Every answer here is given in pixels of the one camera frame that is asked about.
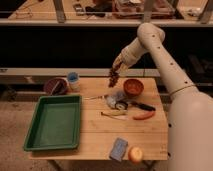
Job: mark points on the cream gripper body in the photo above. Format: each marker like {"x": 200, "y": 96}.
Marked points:
{"x": 118, "y": 65}

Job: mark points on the bunch of dark grapes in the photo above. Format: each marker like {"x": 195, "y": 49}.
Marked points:
{"x": 113, "y": 78}

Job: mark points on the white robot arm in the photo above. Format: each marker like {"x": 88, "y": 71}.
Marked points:
{"x": 190, "y": 133}

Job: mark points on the red bowl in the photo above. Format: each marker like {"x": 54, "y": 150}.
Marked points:
{"x": 133, "y": 87}

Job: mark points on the dark purple bowl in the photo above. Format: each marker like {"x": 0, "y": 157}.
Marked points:
{"x": 55, "y": 86}

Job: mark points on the wooden table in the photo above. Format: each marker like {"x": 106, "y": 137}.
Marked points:
{"x": 98, "y": 132}

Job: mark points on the yellow banana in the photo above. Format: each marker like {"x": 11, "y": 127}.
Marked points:
{"x": 114, "y": 113}

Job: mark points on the blue lidded plastic cup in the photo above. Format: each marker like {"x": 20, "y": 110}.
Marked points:
{"x": 73, "y": 78}

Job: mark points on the red chili pepper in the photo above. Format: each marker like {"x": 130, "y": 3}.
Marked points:
{"x": 145, "y": 116}

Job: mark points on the blue sponge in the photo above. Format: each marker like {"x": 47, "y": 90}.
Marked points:
{"x": 118, "y": 150}

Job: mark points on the orange fruit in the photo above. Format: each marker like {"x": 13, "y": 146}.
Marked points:
{"x": 135, "y": 154}

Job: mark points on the green plastic tray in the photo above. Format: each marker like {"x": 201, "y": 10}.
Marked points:
{"x": 55, "y": 124}

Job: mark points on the wooden handled utensil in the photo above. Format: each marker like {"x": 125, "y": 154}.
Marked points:
{"x": 95, "y": 97}

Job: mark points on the black handled knife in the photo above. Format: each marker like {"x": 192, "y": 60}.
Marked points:
{"x": 142, "y": 106}

